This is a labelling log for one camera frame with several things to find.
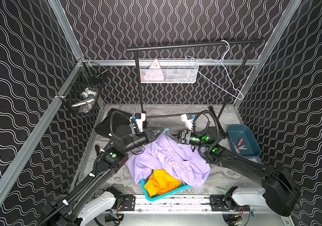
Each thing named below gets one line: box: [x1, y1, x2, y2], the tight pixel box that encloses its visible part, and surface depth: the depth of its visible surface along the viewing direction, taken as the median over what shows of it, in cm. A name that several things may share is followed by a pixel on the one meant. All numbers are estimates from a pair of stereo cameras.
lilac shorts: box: [126, 133, 211, 188], surface depth 78 cm
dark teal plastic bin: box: [226, 124, 261, 159], surface depth 99 cm
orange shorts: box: [143, 169, 183, 197], surface depth 78 cm
